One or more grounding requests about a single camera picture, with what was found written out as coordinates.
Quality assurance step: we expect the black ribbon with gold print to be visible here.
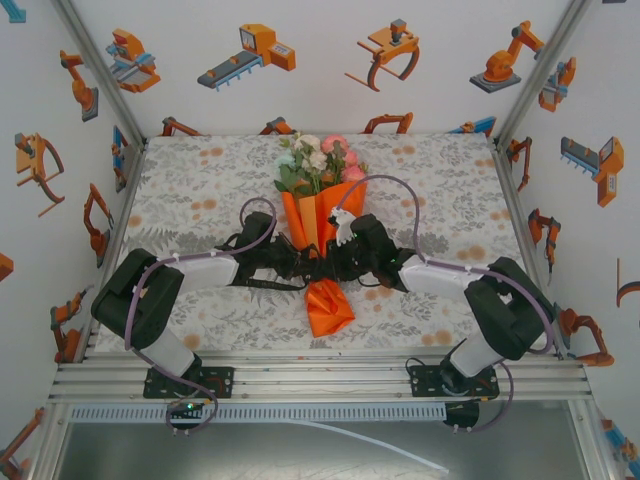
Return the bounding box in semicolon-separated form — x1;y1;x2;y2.
219;232;351;292

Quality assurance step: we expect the orange wrapping paper sheet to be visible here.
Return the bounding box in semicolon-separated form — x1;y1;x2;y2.
280;179;370;339

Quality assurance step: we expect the pink fake rose stem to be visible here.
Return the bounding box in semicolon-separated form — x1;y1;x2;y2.
320;133;351;194
339;164;369;187
342;149;362;184

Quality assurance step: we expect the light blue fake flower stem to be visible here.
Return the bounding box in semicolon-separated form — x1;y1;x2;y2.
273;149;306;194

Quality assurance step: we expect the white fake flower stem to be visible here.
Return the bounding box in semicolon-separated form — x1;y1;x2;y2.
292;132;331;196

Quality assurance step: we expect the floral patterned tablecloth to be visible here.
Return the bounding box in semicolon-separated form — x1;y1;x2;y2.
92;132;559;354

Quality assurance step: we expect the small circuit board green light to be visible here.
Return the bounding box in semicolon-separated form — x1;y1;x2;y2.
166;399;206;419

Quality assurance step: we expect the thin white tube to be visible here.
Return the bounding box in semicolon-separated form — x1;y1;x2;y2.
279;418;451;474

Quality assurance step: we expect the black adapter box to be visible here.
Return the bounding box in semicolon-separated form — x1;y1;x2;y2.
444;402;480;429

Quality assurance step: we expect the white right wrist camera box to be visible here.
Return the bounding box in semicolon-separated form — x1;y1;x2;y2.
327;207;357;247

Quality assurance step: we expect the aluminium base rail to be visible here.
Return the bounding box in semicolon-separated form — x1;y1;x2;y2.
47;349;594;406

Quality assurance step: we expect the aluminium side rail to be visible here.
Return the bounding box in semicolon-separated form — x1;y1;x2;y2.
74;139;151;364
492;142;566;361

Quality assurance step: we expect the white slotted cable duct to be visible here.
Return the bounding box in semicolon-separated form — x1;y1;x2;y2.
67;403;447;424

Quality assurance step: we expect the aluminium frame post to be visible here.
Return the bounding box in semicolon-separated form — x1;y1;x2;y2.
492;0;596;151
49;0;149;151

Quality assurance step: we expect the aluminium frame leg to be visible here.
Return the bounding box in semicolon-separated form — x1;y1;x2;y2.
567;399;619;480
27;402;69;480

